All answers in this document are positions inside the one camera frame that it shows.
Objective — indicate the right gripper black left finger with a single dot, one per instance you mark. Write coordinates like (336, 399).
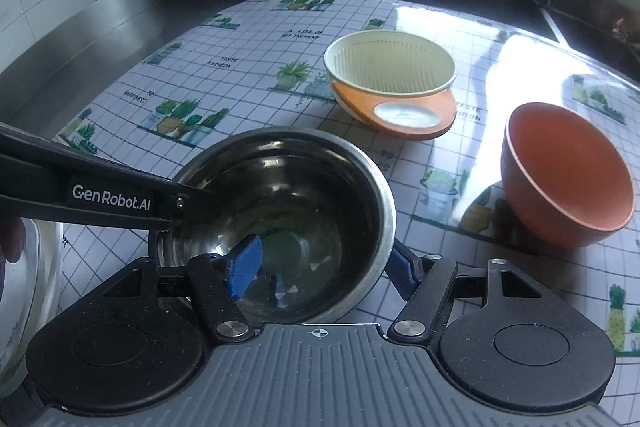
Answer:
(144, 334)

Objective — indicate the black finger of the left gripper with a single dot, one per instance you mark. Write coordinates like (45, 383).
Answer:
(184, 203)

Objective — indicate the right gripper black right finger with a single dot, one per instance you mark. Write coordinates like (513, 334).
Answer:
(499, 335)

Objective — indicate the stainless steel bowl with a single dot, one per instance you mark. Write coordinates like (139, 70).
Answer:
(321, 206)

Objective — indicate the orange plastic bowl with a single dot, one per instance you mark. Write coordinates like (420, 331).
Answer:
(563, 178)

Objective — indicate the left hand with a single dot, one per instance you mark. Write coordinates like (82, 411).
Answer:
(12, 239)

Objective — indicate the plant-patterned grid table mat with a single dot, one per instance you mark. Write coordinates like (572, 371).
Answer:
(260, 64)

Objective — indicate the orange strainer base bowl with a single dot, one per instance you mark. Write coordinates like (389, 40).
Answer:
(417, 118)

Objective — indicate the cream strainer bowl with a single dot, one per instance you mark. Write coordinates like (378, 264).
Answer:
(390, 62)

